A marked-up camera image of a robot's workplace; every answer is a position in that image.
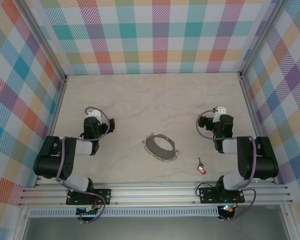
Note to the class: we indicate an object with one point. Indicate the grey keyring with small rings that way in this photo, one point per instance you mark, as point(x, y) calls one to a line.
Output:
point(156, 150)

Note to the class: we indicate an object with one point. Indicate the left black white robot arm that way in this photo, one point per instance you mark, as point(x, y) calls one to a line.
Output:
point(50, 160)

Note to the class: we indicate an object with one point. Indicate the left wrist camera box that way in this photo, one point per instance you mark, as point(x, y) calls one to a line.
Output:
point(94, 113)

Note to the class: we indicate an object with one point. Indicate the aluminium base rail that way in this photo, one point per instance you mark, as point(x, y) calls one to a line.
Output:
point(152, 195)

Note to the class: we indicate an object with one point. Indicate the aluminium frame leg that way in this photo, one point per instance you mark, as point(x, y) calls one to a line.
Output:
point(22, 225)
point(290, 225)

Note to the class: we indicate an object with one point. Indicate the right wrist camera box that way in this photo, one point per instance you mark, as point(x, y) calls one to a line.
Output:
point(221, 109)

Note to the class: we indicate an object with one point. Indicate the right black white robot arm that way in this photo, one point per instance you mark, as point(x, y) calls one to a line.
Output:
point(265, 160)

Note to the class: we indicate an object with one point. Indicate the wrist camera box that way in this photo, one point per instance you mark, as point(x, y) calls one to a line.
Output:
point(94, 113)
point(221, 109)

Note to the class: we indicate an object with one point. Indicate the aluminium frame post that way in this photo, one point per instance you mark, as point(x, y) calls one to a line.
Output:
point(262, 37)
point(43, 40)

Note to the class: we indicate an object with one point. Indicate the grey metal shelf panel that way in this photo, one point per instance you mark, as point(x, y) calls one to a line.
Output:
point(152, 230)

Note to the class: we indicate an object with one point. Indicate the silver key with red tag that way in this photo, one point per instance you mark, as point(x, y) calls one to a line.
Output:
point(202, 171)

